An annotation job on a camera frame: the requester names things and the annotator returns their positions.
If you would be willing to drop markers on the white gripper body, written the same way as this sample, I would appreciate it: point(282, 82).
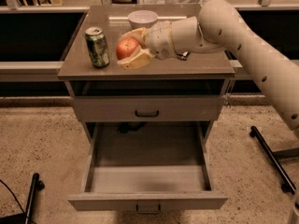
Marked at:
point(159, 40)

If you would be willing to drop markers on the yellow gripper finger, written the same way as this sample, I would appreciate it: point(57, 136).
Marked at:
point(139, 58)
point(138, 34)

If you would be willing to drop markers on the red orange apple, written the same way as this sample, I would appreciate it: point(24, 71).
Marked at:
point(126, 47)

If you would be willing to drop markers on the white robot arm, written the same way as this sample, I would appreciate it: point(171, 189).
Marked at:
point(219, 26)

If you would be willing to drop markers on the grey drawer cabinet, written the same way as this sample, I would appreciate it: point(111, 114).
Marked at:
point(200, 75)

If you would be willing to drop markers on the closed top drawer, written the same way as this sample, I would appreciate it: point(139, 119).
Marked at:
point(125, 109)

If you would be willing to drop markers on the open middle drawer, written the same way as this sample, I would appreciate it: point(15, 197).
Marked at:
point(161, 166)

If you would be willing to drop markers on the white bowl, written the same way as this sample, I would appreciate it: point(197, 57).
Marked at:
point(142, 18)

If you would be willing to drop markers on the dark snack packet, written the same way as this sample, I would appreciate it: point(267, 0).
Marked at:
point(183, 56)

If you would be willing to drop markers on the green soda can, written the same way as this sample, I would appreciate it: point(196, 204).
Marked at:
point(97, 47)

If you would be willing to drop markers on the black stand leg left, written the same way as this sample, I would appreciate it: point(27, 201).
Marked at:
point(26, 215)

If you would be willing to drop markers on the black stand leg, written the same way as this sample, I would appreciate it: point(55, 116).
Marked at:
point(275, 156)
point(26, 215)

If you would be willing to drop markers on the black stand leg right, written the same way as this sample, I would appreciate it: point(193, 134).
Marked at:
point(275, 156)

